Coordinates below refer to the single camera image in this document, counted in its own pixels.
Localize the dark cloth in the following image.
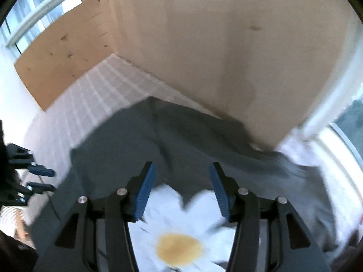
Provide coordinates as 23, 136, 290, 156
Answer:
0, 229, 39, 272

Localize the window with white rail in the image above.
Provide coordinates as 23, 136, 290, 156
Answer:
0, 0, 91, 54

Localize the white cloth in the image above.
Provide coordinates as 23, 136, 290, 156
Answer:
276, 127, 326, 168

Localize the checkered bed sheet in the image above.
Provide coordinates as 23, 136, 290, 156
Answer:
23, 54, 227, 176

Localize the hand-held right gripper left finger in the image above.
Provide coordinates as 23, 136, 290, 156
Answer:
34, 161, 156, 272

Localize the grey daisy print shirt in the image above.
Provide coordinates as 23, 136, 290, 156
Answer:
27, 96, 349, 272

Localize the light wooden wardrobe panel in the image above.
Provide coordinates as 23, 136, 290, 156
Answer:
96, 0, 361, 151

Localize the knotty wooden board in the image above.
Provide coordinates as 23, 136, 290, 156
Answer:
14, 0, 117, 111

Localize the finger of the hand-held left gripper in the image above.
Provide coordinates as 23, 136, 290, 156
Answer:
17, 183, 56, 205
6, 144, 56, 177

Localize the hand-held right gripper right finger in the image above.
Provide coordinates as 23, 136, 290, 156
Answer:
209, 162, 332, 272

